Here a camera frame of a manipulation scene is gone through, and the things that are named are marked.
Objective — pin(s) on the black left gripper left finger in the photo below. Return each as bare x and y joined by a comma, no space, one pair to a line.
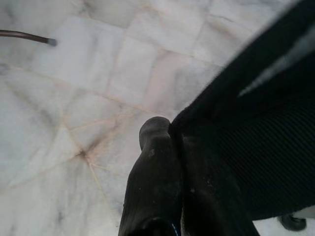
155,177

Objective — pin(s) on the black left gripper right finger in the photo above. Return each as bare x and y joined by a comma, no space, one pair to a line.
209,196

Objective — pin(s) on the black ribbed garment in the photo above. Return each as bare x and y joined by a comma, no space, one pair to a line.
258,110

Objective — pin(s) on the marble folding table red edge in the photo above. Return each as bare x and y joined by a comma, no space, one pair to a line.
24,37

